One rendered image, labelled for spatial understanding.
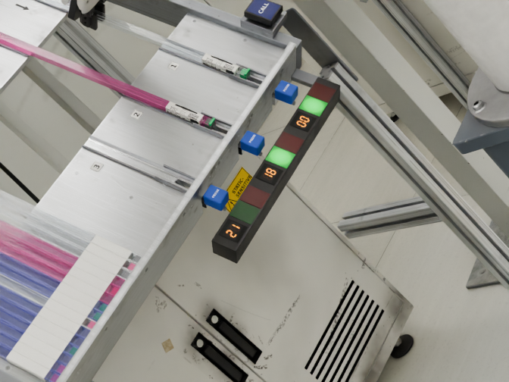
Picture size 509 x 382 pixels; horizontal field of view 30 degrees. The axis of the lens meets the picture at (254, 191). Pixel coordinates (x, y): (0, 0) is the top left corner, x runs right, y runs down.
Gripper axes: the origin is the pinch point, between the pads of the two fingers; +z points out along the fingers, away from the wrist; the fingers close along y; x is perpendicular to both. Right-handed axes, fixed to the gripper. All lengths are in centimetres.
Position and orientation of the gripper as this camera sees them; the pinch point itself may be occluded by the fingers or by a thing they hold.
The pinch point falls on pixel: (92, 13)
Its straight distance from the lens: 161.7
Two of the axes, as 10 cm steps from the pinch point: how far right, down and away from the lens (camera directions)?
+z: -1.2, 4.8, 8.7
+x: 8.7, 4.7, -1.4
